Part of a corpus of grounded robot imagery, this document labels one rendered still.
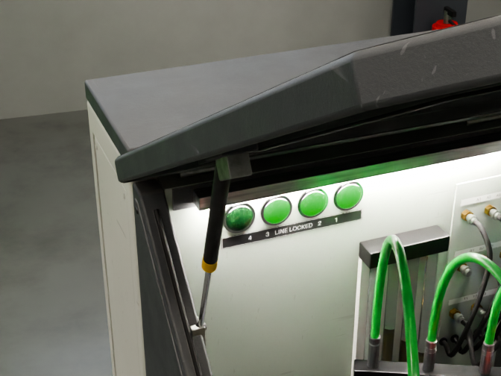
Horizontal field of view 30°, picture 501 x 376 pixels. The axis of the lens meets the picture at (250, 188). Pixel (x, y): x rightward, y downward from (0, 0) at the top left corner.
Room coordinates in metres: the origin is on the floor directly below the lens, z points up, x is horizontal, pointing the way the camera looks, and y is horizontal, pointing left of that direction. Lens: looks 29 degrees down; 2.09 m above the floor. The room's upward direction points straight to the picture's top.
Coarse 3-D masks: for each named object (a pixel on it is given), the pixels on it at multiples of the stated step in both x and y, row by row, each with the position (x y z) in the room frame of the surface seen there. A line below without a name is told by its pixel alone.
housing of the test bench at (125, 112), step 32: (224, 64) 1.50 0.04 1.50; (256, 64) 1.50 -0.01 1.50; (288, 64) 1.50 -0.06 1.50; (320, 64) 1.50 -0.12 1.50; (96, 96) 1.36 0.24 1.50; (128, 96) 1.36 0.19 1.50; (160, 96) 1.36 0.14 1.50; (192, 96) 1.36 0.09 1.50; (224, 96) 1.36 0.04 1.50; (96, 128) 1.37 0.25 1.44; (128, 128) 1.24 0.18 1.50; (160, 128) 1.24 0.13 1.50; (96, 160) 1.40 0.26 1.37; (96, 192) 1.42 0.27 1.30; (128, 192) 1.19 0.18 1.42; (128, 224) 1.21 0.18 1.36; (128, 256) 1.22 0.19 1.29; (128, 288) 1.24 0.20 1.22; (128, 320) 1.26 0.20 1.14; (128, 352) 1.28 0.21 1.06
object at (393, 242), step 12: (396, 240) 1.06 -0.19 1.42; (384, 252) 1.14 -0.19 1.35; (396, 252) 1.03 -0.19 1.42; (384, 264) 1.16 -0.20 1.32; (384, 276) 1.17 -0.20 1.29; (408, 276) 0.98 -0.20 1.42; (408, 288) 0.96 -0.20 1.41; (408, 300) 0.94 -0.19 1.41; (408, 312) 0.93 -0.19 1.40; (372, 324) 1.18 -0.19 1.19; (408, 324) 0.92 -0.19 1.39; (372, 336) 1.18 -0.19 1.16; (408, 336) 0.90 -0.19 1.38; (408, 348) 0.89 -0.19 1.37; (408, 360) 0.88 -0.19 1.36; (408, 372) 0.87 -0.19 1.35
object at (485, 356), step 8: (496, 296) 1.16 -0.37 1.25; (496, 304) 1.16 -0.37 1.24; (496, 312) 1.16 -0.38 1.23; (488, 320) 1.17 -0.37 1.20; (496, 320) 1.16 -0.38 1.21; (488, 328) 1.17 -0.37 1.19; (496, 328) 1.17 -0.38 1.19; (488, 336) 1.17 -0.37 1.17; (488, 344) 1.17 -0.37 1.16; (488, 352) 1.16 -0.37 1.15; (480, 360) 1.17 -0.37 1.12; (488, 360) 1.16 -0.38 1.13; (480, 368) 1.17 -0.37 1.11; (488, 368) 1.16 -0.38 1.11
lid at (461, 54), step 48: (384, 48) 0.52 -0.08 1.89; (432, 48) 0.51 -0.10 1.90; (480, 48) 0.50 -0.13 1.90; (288, 96) 0.61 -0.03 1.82; (336, 96) 0.54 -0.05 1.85; (384, 96) 0.51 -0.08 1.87; (432, 96) 0.50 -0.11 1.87; (480, 96) 0.97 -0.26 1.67; (192, 144) 0.83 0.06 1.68; (240, 144) 0.71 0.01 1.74; (288, 144) 0.81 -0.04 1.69; (336, 144) 1.26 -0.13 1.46
